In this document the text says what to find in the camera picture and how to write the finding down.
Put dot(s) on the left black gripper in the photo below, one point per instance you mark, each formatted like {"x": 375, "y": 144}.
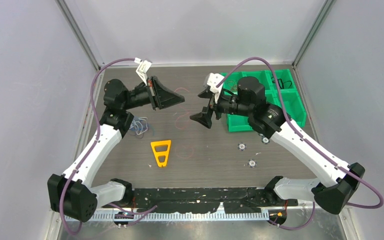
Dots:
{"x": 160, "y": 97}

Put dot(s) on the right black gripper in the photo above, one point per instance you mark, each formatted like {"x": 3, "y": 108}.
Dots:
{"x": 204, "y": 117}

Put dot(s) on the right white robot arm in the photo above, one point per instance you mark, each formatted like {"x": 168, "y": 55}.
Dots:
{"x": 333, "y": 185}

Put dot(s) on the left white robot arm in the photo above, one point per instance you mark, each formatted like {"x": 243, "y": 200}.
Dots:
{"x": 71, "y": 193}

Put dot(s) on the poker chip centre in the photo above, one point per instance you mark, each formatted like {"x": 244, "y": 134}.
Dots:
{"x": 242, "y": 146}

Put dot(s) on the poker chip lower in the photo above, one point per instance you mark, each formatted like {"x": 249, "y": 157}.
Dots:
{"x": 252, "y": 163}

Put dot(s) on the green compartment bin tray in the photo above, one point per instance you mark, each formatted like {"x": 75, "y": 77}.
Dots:
{"x": 288, "y": 90}

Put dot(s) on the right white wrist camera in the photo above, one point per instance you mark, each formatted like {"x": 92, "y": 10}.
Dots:
{"x": 215, "y": 82}

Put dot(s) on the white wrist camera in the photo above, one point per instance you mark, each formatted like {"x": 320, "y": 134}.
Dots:
{"x": 215, "y": 82}
{"x": 142, "y": 68}

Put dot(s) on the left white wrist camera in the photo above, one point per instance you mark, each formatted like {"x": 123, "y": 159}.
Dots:
{"x": 142, "y": 68}

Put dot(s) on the yellow triangular plastic frame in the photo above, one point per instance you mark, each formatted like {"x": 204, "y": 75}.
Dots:
{"x": 161, "y": 156}

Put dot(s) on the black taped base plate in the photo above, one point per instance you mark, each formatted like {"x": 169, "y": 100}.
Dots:
{"x": 234, "y": 200}

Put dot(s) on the slotted aluminium cable duct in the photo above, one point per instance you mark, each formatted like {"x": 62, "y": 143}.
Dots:
{"x": 183, "y": 217}

